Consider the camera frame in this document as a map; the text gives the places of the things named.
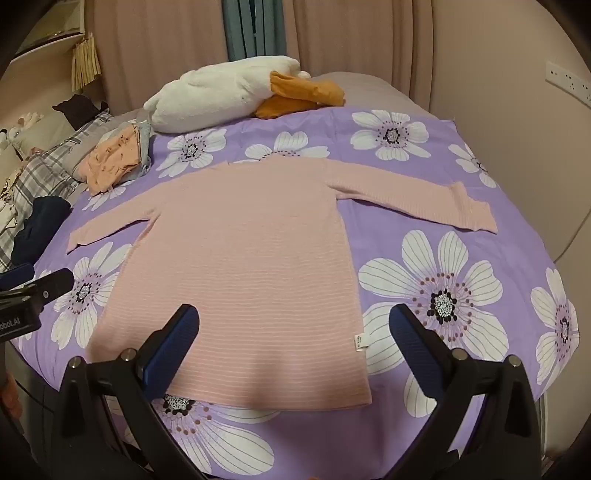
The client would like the beige hanging tassel bundle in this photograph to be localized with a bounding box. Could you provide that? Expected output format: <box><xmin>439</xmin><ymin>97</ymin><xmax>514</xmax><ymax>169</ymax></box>
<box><xmin>71</xmin><ymin>34</ymin><xmax>102</xmax><ymax>92</ymax></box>

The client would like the white wall socket strip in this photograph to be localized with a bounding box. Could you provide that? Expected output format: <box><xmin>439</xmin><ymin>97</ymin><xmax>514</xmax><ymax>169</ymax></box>
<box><xmin>545</xmin><ymin>61</ymin><xmax>591</xmax><ymax>107</ymax></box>

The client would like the orange patterned folded garment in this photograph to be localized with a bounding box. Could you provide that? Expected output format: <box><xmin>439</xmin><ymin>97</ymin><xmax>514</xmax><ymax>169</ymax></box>
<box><xmin>76</xmin><ymin>124</ymin><xmax>140</xmax><ymax>196</ymax></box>

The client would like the grey folded garment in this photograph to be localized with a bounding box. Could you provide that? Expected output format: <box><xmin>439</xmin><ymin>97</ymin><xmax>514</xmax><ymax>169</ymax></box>
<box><xmin>121</xmin><ymin>120</ymin><xmax>153</xmax><ymax>183</ymax></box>

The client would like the white wall shelf unit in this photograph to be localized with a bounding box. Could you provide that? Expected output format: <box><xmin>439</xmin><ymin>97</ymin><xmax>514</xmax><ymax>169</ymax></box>
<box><xmin>13</xmin><ymin>0</ymin><xmax>85</xmax><ymax>59</ymax></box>

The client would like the grey plaid blanket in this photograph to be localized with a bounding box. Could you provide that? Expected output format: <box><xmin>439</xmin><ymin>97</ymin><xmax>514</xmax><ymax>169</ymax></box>
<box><xmin>0</xmin><ymin>109</ymin><xmax>112</xmax><ymax>272</ymax></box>

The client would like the pink striped knit sweater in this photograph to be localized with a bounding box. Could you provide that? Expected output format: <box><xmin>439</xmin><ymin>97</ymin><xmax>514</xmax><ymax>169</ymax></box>
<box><xmin>68</xmin><ymin>155</ymin><xmax>497</xmax><ymax>411</ymax></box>

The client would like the black white plush toy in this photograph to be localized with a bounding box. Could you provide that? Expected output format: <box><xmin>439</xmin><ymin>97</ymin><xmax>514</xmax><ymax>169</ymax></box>
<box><xmin>0</xmin><ymin>112</ymin><xmax>44</xmax><ymax>152</ymax></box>

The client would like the white duck plush toy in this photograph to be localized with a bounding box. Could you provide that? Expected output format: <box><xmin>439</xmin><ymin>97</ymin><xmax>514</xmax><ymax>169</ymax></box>
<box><xmin>143</xmin><ymin>55</ymin><xmax>346</xmax><ymax>134</ymax></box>

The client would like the dark navy garment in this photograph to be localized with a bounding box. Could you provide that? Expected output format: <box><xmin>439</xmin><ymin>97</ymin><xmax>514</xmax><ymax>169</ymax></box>
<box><xmin>11</xmin><ymin>196</ymin><xmax>72</xmax><ymax>266</ymax></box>

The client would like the dark brown cloth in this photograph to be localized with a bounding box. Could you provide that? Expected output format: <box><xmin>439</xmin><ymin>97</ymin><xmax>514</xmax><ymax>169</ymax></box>
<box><xmin>52</xmin><ymin>94</ymin><xmax>108</xmax><ymax>130</ymax></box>

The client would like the pink curtain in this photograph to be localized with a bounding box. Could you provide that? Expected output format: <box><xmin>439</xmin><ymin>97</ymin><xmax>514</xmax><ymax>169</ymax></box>
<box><xmin>85</xmin><ymin>0</ymin><xmax>435</xmax><ymax>113</ymax></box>

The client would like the purple floral bed sheet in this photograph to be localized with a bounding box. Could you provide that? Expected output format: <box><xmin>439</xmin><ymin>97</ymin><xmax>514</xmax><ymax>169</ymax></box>
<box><xmin>16</xmin><ymin>108</ymin><xmax>580</xmax><ymax>479</ymax></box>

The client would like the teal curtain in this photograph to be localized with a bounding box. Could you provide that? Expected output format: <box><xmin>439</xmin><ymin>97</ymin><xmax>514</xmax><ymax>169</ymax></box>
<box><xmin>221</xmin><ymin>0</ymin><xmax>287</xmax><ymax>61</ymax></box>

